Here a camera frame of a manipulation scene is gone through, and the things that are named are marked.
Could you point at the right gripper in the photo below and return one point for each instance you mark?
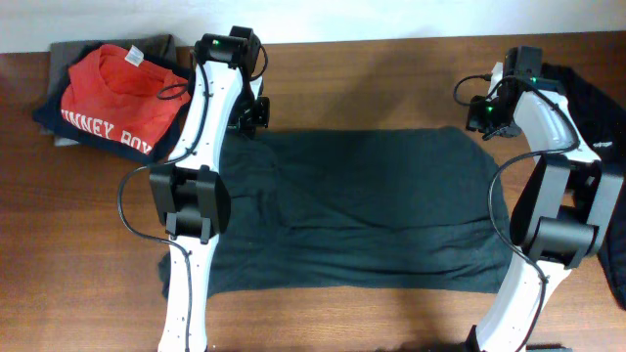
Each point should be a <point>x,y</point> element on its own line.
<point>474,118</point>

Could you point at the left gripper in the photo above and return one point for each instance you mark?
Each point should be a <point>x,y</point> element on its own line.
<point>249,127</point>

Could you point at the dark green t-shirt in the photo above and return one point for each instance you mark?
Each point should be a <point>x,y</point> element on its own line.
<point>380,209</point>

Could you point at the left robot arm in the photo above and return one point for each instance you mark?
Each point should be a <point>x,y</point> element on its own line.
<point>192,202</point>

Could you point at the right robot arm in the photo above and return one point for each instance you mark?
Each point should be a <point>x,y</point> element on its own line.
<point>563,213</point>

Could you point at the black clothes pile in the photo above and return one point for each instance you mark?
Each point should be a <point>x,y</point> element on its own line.
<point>601,122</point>

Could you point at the folded grey t-shirt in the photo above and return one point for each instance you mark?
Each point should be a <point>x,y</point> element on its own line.
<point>63,54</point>

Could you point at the folded orange t-shirt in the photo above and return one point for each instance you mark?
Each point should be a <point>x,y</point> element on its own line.
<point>116,97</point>

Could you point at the folded navy t-shirt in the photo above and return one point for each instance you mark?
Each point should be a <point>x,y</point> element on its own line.
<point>49,116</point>

